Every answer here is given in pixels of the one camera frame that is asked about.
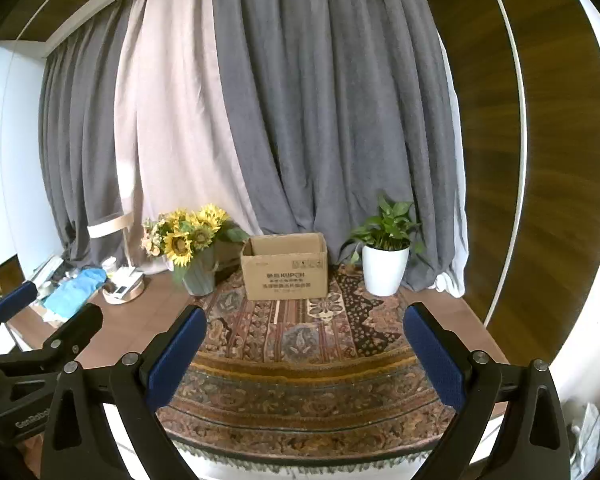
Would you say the beige curtain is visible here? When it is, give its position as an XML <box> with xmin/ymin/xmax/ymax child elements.
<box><xmin>114</xmin><ymin>0</ymin><xmax>266</xmax><ymax>276</ymax></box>

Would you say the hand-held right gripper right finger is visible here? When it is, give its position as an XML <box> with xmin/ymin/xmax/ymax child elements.
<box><xmin>402</xmin><ymin>302</ymin><xmax>573</xmax><ymax>480</ymax></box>

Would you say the green leafy plant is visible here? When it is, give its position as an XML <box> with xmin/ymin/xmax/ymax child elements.
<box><xmin>340</xmin><ymin>195</ymin><xmax>426</xmax><ymax>266</ymax></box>

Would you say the yellow sunflower bouquet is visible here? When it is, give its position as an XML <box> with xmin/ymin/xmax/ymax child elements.
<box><xmin>141</xmin><ymin>203</ymin><xmax>251</xmax><ymax>283</ymax></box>

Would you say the white round device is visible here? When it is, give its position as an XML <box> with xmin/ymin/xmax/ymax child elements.
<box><xmin>102</xmin><ymin>266</ymin><xmax>146</xmax><ymax>305</ymax></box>

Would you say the grey ribbed vase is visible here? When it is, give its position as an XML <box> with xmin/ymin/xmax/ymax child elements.
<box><xmin>182</xmin><ymin>247</ymin><xmax>218</xmax><ymax>297</ymax></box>

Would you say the white plant pot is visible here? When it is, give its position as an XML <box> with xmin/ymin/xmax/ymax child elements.
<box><xmin>361</xmin><ymin>244</ymin><xmax>411</xmax><ymax>297</ymax></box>

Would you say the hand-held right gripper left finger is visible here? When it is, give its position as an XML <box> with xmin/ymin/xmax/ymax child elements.
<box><xmin>40</xmin><ymin>305</ymin><xmax>208</xmax><ymax>480</ymax></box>

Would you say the white and wood lamp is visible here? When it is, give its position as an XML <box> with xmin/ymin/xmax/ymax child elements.
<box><xmin>87</xmin><ymin>212</ymin><xmax>134</xmax><ymax>268</ymax></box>

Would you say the grey curtain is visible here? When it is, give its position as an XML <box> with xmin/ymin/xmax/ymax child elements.
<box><xmin>39</xmin><ymin>0</ymin><xmax>461</xmax><ymax>293</ymax></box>

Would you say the blue cloth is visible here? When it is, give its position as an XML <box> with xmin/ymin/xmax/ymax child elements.
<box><xmin>45</xmin><ymin>268</ymin><xmax>106</xmax><ymax>318</ymax></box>

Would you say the white sheer curtain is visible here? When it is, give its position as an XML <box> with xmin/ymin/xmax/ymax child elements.
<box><xmin>432</xmin><ymin>30</ymin><xmax>468</xmax><ymax>296</ymax></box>

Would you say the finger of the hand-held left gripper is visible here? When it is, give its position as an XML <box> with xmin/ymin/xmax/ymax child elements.
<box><xmin>0</xmin><ymin>303</ymin><xmax>104</xmax><ymax>377</ymax></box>
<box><xmin>0</xmin><ymin>280</ymin><xmax>38</xmax><ymax>357</ymax></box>

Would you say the patterned brown rug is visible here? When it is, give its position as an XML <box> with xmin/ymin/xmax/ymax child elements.
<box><xmin>155</xmin><ymin>260</ymin><xmax>481</xmax><ymax>471</ymax></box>

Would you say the white plastic bag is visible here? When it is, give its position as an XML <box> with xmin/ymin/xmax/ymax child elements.
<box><xmin>570</xmin><ymin>395</ymin><xmax>600</xmax><ymax>467</ymax></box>

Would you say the brown cardboard box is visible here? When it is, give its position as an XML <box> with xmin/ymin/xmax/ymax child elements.
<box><xmin>240</xmin><ymin>232</ymin><xmax>329</xmax><ymax>302</ymax></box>

